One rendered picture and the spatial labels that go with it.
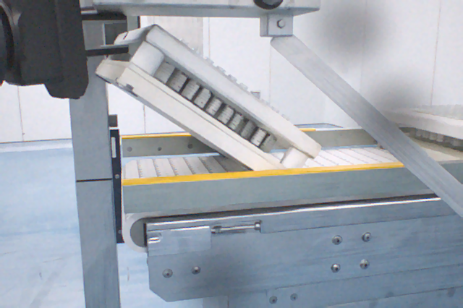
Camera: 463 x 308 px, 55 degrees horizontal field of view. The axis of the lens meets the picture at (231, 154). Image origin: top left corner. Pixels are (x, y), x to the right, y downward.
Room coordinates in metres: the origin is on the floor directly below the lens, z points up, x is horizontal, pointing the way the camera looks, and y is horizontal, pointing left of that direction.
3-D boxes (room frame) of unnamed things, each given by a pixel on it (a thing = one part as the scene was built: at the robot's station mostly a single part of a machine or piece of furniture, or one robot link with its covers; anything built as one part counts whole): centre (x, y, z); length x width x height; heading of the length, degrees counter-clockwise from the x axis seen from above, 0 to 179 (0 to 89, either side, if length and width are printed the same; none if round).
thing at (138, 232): (0.59, 0.13, 0.86); 0.27 x 0.03 x 0.03; 14
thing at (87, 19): (0.48, 0.14, 1.09); 0.06 x 0.03 x 0.02; 136
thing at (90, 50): (0.48, 0.14, 1.06); 0.06 x 0.03 x 0.02; 136
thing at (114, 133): (0.72, 0.19, 0.84); 0.02 x 0.01 x 0.20; 104
